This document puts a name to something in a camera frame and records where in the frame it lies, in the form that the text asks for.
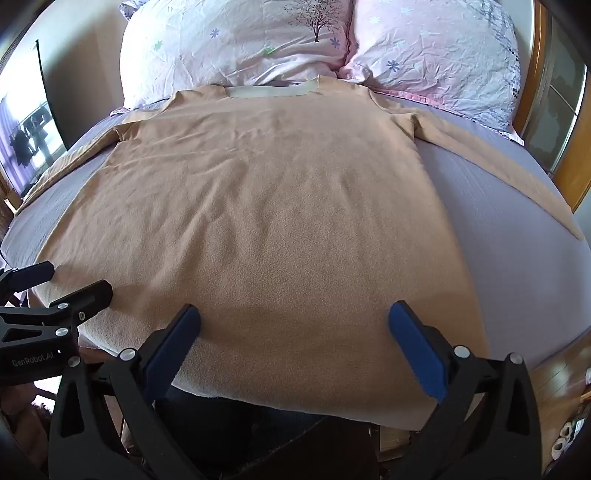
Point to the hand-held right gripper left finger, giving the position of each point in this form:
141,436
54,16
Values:
173,350

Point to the tan long-sleeved shirt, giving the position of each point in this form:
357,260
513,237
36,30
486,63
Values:
277,207

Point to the pink floral pillow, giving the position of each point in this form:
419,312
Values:
429,50

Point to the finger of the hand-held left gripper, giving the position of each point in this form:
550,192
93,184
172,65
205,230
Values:
87,297
32,276

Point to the white fuzzy slipper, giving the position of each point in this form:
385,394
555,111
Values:
561,446
575,427

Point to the floral pillow with tree print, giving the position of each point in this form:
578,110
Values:
221,41

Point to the lavender bed sheet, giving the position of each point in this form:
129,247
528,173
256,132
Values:
508,258

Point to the black television screen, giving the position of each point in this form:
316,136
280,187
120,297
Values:
27,138

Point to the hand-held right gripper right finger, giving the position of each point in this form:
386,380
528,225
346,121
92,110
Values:
418,355

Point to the person's blue jeans legs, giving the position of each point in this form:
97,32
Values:
221,429

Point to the wooden headboard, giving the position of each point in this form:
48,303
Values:
579,175

